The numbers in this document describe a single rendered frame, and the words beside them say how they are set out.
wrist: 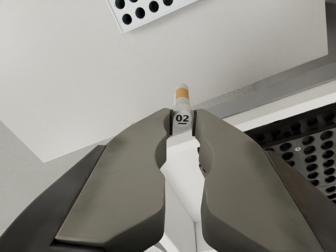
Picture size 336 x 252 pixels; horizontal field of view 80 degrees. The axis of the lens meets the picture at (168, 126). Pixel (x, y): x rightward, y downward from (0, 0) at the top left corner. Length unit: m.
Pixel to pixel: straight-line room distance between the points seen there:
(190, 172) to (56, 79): 0.28
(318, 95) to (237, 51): 0.14
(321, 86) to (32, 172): 1.90
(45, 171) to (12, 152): 0.27
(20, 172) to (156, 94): 1.76
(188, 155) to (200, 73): 0.13
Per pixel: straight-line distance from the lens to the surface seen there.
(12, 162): 1.98
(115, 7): 0.30
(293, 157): 0.28
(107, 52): 0.35
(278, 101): 0.25
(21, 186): 2.15
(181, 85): 0.16
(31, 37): 0.40
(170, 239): 0.33
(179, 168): 0.35
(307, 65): 0.53
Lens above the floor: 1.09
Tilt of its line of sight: 58 degrees down
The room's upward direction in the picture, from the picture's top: 173 degrees counter-clockwise
